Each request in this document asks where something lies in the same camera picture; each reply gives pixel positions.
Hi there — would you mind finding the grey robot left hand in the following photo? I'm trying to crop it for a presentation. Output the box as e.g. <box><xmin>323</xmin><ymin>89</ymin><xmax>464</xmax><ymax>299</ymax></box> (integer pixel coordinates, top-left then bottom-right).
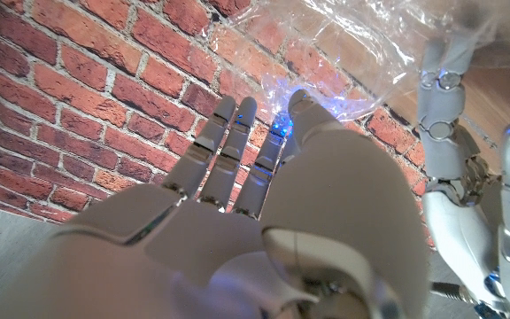
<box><xmin>415</xmin><ymin>35</ymin><xmax>510</xmax><ymax>319</ymax></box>

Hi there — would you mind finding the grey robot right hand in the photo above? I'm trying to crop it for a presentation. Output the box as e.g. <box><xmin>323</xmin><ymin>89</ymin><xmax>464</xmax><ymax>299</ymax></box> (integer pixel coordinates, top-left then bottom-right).
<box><xmin>0</xmin><ymin>88</ymin><xmax>432</xmax><ymax>319</ymax></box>

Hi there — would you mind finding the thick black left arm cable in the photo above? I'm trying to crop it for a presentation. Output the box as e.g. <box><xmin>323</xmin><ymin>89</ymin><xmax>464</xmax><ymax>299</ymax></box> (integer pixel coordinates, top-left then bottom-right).
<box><xmin>429</xmin><ymin>280</ymin><xmax>478</xmax><ymax>307</ymax></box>

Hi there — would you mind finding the clear plastic wrap sheet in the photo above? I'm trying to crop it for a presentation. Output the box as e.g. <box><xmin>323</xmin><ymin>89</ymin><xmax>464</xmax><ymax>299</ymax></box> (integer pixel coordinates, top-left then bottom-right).
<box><xmin>209</xmin><ymin>0</ymin><xmax>506</xmax><ymax>128</ymax></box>

